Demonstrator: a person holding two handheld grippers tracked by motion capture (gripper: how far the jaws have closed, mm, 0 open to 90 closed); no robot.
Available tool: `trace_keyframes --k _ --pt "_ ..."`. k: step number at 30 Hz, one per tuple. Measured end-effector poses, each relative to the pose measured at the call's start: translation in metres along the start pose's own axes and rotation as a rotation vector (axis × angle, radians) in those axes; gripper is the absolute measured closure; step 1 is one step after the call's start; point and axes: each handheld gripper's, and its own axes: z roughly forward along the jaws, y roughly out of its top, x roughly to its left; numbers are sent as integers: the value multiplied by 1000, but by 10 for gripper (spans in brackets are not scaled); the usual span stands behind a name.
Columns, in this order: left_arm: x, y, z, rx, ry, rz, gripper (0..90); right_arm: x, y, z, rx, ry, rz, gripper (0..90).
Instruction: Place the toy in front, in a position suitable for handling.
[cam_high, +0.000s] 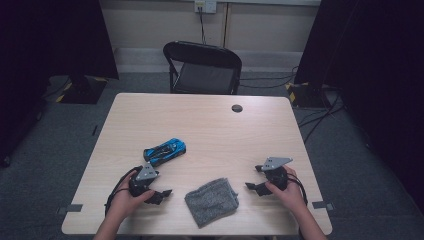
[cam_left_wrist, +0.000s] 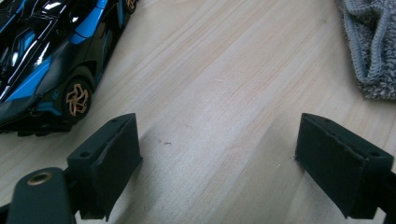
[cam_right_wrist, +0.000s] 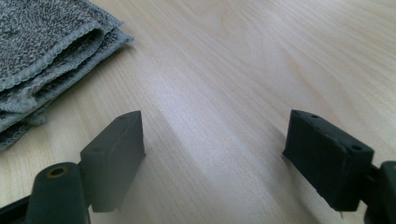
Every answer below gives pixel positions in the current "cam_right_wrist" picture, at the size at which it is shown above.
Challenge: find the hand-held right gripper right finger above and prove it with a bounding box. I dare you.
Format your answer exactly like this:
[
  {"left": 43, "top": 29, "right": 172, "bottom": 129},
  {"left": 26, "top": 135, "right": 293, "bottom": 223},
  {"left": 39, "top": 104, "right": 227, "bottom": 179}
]
[{"left": 282, "top": 108, "right": 375, "bottom": 213}]

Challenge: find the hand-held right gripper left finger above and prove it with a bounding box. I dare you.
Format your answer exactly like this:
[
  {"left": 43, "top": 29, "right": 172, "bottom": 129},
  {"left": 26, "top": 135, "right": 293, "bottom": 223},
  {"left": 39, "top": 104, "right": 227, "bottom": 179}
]
[{"left": 79, "top": 110, "right": 147, "bottom": 214}]

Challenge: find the grey terry towel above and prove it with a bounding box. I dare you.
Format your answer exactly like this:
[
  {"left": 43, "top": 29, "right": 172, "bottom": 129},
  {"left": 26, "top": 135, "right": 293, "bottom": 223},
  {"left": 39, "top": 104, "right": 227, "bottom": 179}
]
[{"left": 0, "top": 0, "right": 134, "bottom": 153}]

